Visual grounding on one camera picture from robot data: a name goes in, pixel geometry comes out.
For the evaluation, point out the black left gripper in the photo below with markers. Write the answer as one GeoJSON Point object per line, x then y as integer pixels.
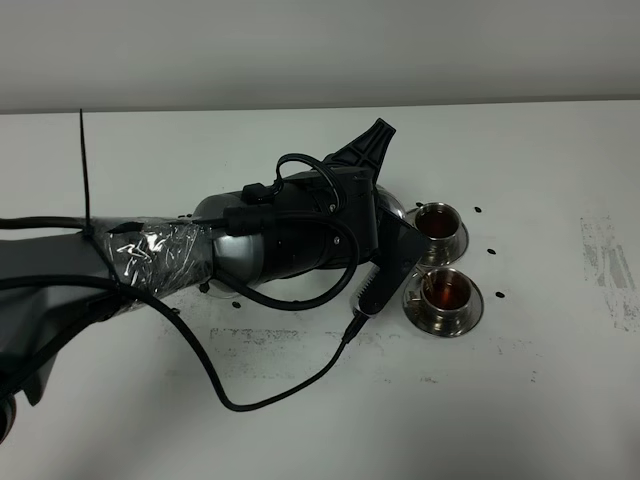
{"type": "Point", "coordinates": [353, 198]}

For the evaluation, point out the stainless steel teapot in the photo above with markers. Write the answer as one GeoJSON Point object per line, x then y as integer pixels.
{"type": "Point", "coordinates": [390, 203]}

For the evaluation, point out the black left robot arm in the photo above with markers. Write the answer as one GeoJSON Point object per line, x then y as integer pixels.
{"type": "Point", "coordinates": [293, 245]}

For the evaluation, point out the far stainless steel teacup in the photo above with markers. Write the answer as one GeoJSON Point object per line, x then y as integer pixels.
{"type": "Point", "coordinates": [438, 222]}

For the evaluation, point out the stainless steel teacup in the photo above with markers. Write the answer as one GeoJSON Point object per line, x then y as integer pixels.
{"type": "Point", "coordinates": [438, 222]}
{"type": "Point", "coordinates": [444, 290]}

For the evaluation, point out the far stainless steel saucer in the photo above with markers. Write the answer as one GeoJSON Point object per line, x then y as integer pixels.
{"type": "Point", "coordinates": [442, 253]}

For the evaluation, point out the stainless steel saucer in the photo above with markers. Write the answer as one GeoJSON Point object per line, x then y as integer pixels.
{"type": "Point", "coordinates": [442, 253]}
{"type": "Point", "coordinates": [446, 325]}

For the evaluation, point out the near stainless steel saucer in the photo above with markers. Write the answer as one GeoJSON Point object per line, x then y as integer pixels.
{"type": "Point", "coordinates": [446, 325]}

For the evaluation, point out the near stainless steel teacup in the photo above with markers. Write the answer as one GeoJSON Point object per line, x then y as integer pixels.
{"type": "Point", "coordinates": [444, 290]}

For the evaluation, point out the steel teapot saucer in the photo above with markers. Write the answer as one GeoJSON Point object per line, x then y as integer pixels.
{"type": "Point", "coordinates": [219, 290]}

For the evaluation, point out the black cable tie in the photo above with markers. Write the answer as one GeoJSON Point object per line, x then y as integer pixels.
{"type": "Point", "coordinates": [87, 200]}

